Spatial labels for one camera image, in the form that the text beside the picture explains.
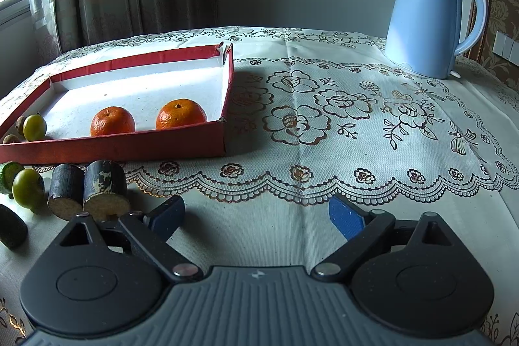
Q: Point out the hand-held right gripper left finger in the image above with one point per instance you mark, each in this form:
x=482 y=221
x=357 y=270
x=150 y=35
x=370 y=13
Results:
x=168 y=217

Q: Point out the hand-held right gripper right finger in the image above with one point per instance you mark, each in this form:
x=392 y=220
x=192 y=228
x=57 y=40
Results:
x=344 y=217

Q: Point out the mottled dark sugarcane piece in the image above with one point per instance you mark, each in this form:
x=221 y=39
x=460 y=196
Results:
x=105 y=182

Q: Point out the orange mandarin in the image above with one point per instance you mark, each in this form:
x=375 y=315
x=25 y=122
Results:
x=181 y=114
x=112 y=122

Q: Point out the red cardboard tray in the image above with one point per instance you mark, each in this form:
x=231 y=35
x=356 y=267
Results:
x=142 y=86

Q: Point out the green plum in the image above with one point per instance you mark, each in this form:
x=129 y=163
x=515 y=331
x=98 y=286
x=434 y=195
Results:
x=27 y=186
x=34 y=127

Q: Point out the green cucumber piece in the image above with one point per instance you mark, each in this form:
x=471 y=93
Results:
x=8 y=176
x=12 y=227

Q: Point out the brown longan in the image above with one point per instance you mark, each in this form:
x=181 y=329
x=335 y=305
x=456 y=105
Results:
x=10 y=139
x=20 y=122

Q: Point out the white floral tablecloth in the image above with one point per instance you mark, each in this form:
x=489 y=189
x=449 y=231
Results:
x=284 y=177

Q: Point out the light blue electric kettle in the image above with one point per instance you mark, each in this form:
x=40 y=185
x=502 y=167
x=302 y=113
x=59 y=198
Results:
x=425 y=17

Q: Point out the white wall switch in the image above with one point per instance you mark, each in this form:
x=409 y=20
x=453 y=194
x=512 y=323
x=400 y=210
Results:
x=507 y=46

